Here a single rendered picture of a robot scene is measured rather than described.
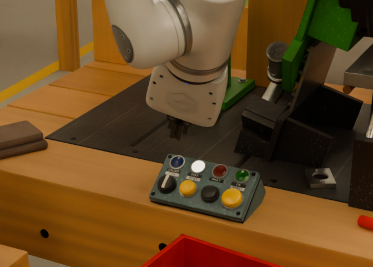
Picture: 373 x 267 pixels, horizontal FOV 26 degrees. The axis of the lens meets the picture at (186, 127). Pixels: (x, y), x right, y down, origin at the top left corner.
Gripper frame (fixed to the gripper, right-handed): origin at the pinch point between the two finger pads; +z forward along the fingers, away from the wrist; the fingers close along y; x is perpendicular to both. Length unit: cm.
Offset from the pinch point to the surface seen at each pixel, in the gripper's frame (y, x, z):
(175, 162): 1.0, -2.1, 7.1
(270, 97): 11.3, 18.5, 11.2
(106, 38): -28, 49, 50
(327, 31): 16.0, 21.8, -4.6
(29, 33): -143, 243, 324
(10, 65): -130, 190, 287
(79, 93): -26, 28, 43
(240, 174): 10.5, -2.5, 3.2
